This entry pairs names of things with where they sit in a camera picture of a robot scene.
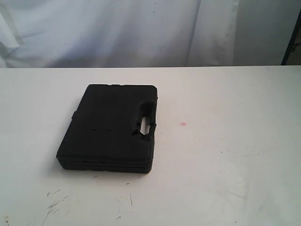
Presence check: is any black plastic tool case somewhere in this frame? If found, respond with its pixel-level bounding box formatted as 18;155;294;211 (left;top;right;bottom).
56;84;158;173

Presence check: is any white backdrop curtain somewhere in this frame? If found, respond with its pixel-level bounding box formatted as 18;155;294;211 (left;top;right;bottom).
0;0;301;68

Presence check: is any black metal stand pole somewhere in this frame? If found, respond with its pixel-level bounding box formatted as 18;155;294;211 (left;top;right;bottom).
280;0;301;65

